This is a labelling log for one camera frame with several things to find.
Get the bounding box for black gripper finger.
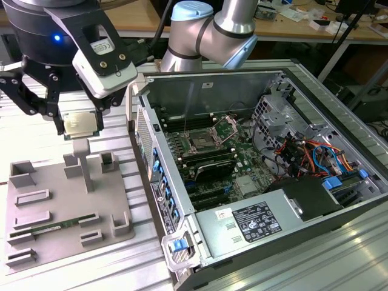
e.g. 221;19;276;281
77;72;127;135
0;57;67;136

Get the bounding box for silver CPU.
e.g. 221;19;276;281
62;110;102;141

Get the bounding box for black RAM slot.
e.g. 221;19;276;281
165;119;217;132
162;113;213;125
177;147;234;159
180;153;237;167

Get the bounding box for CPU socket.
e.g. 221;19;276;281
187;129;219;153

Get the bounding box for black expansion slot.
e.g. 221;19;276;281
193;195;233;212
189;186;230;203

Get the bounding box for wooden desk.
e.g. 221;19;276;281
0;0;388;46

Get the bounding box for grey parts rack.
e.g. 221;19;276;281
2;138;136;276

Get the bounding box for open PC case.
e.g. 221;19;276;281
125;58;388;291

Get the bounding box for black graphics card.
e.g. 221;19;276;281
193;159;236;183

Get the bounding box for green RAM stick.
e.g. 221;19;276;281
8;213;97;238

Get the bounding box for metal socket cover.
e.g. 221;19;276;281
212;115;243;145

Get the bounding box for green motherboard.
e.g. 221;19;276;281
163;113;284;213

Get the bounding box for blue case latch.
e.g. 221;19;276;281
169;239;186;253

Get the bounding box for silver chipset heatsink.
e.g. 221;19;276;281
235;175;259;196

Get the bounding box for silver power supply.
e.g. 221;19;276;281
193;189;304;260

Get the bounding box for silver drive cage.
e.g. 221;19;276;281
252;92;306;152

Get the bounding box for white paper bag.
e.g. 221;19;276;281
277;5;307;22

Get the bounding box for black plastic shroud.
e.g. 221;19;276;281
265;176;345;221

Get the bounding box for white box black insert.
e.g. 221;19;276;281
309;18;332;32

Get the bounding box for blue disk carrier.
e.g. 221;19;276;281
322;176;343;191

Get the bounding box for white plastic parts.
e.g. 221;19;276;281
326;20;350;35

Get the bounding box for metal disk bay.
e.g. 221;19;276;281
329;172;380;210

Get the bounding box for black equipment box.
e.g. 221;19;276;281
348;87;388;122

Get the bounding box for black monitor stand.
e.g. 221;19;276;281
332;0;374;45

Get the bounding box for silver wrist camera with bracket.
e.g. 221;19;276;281
44;5;139;99

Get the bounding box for black camera cable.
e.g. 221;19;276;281
122;0;176;66

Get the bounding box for red wire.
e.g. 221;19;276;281
272;141;292;156

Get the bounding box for blue wire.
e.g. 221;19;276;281
312;145;349;175

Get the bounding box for orange wire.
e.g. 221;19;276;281
302;139;356;170

